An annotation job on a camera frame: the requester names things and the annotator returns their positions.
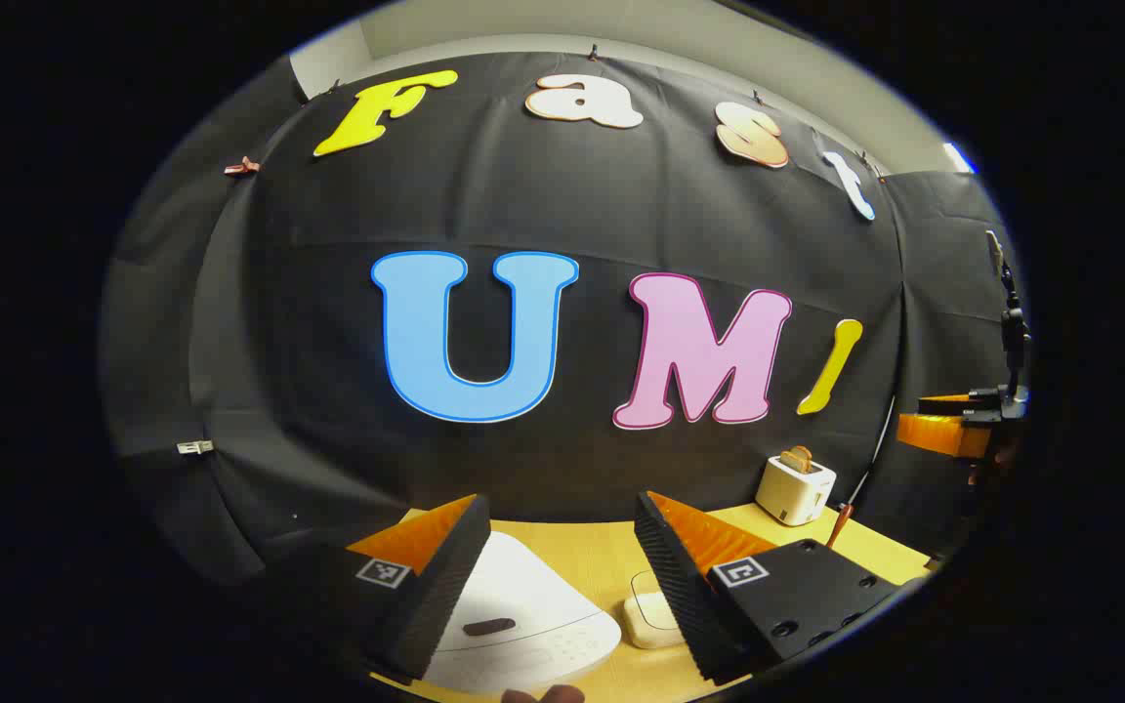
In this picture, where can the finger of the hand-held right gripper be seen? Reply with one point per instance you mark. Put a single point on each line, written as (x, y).
(938, 434)
(948, 403)

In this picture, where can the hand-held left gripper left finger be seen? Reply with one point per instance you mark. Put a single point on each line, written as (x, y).
(445, 586)

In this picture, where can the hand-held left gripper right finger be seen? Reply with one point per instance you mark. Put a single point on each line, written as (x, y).
(680, 596)

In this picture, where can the clear box of rice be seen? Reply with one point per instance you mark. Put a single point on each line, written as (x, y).
(648, 620)

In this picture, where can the white rice cooker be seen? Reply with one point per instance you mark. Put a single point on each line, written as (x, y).
(523, 586)

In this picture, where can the wooden spoon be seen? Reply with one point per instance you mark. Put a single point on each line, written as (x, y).
(840, 525)

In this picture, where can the toasted bread slice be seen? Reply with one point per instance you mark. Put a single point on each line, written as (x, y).
(797, 459)

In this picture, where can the white toaster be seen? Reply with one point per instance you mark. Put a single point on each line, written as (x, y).
(792, 493)

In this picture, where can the black backdrop cloth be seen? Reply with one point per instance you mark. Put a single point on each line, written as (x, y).
(328, 342)

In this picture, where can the white cloth clip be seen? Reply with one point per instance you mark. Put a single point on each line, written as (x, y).
(194, 447)

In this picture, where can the copper cloth clip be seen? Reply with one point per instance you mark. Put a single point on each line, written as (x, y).
(242, 167)

